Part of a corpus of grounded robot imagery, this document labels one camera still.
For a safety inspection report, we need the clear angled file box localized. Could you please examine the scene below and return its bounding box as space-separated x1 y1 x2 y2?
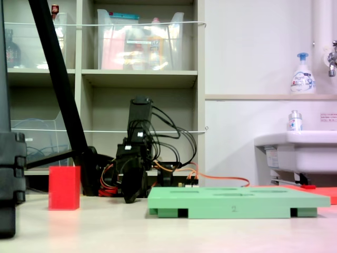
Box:
10 110 74 171

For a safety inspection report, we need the white cord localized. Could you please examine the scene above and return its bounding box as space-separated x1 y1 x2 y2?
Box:
3 21 207 29
10 126 209 134

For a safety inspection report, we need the red flat mat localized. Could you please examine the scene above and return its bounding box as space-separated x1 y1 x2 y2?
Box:
249 184 337 206

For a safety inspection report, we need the pink wall sign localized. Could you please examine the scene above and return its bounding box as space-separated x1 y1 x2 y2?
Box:
319 112 337 123

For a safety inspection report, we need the orange cable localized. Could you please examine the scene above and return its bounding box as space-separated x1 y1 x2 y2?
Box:
154 159 251 188

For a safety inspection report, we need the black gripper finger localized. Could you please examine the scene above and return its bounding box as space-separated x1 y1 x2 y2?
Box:
122 168 148 205

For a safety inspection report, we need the orange labelled bottle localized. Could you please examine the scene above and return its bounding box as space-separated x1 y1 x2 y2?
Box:
146 17 166 70

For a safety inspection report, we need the dark patterned bottle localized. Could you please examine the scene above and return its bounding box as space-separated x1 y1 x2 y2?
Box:
4 28 22 69

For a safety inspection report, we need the white blue pump bottle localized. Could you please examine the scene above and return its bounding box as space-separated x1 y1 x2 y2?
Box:
290 52 317 95

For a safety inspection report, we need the red wire bundle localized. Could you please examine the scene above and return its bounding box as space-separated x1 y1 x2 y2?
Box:
97 162 124 198

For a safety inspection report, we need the black clamp block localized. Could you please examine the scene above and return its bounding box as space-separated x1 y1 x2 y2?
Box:
157 168 174 188

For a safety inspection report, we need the dark grey upright panel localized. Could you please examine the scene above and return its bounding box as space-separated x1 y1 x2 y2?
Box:
0 0 12 133

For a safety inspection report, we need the green board with holes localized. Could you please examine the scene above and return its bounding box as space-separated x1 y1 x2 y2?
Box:
147 186 331 219

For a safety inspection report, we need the large clear plastic bin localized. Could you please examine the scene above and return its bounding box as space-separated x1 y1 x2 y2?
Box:
96 8 185 71

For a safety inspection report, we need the white sink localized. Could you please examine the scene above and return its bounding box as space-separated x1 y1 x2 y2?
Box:
253 130 337 175

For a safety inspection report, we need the red square block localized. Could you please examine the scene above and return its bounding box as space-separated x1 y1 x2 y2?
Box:
48 165 81 211

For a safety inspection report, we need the metal faucet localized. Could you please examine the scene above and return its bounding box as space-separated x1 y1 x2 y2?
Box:
325 40 337 78

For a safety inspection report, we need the small circuit board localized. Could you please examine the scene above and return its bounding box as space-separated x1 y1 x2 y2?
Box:
177 181 200 189

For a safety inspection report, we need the notched black stack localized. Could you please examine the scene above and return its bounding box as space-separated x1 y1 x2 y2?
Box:
0 131 27 239

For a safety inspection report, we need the pink packet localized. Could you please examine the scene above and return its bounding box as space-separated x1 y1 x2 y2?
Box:
101 28 126 70

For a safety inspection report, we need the small clear sanitizer bottle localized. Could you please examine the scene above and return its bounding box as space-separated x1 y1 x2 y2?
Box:
287 110 304 132

